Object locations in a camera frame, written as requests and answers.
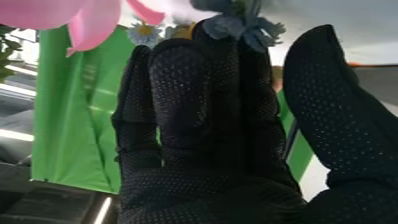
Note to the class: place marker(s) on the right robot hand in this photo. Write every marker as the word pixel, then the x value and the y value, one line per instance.
pixel 207 140

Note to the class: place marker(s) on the dark mat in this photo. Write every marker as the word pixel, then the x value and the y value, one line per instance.
pixel 379 86

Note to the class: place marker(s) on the blue flower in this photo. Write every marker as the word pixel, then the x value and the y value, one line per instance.
pixel 237 23

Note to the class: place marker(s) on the white sheet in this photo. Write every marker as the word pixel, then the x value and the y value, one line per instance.
pixel 356 30

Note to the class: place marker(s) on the pink flower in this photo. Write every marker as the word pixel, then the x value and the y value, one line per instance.
pixel 82 20

